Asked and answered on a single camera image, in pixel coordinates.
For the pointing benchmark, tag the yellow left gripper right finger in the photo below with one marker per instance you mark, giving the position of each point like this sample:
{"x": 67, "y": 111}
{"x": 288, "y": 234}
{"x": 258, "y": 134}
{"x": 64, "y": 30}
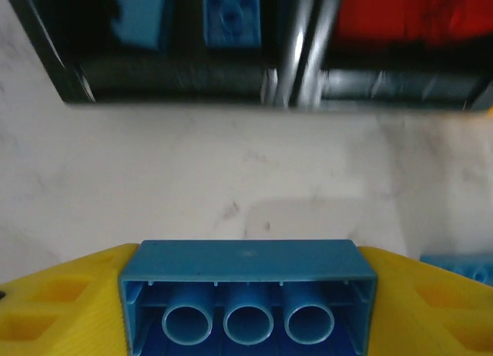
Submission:
{"x": 435, "y": 313}

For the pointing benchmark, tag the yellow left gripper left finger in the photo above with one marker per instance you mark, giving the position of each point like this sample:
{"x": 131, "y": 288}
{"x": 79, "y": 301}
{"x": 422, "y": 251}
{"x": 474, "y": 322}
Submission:
{"x": 58, "y": 313}

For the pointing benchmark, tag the blue lego brick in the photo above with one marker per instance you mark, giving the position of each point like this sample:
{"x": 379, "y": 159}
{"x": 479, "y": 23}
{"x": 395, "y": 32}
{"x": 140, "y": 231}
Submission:
{"x": 458, "y": 265}
{"x": 142, "y": 17}
{"x": 231, "y": 17}
{"x": 246, "y": 259}

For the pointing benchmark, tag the red lego brick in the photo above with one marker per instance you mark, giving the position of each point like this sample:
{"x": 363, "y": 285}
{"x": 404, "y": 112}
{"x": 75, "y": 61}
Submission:
{"x": 377, "y": 13}
{"x": 462, "y": 17}

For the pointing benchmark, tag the yellow storage bin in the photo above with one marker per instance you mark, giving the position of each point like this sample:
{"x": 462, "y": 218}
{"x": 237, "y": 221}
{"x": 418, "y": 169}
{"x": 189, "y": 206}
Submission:
{"x": 490, "y": 112}

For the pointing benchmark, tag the black storage bin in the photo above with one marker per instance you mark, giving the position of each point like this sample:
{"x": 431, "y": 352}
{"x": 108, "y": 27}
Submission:
{"x": 404, "y": 86}
{"x": 173, "y": 76}

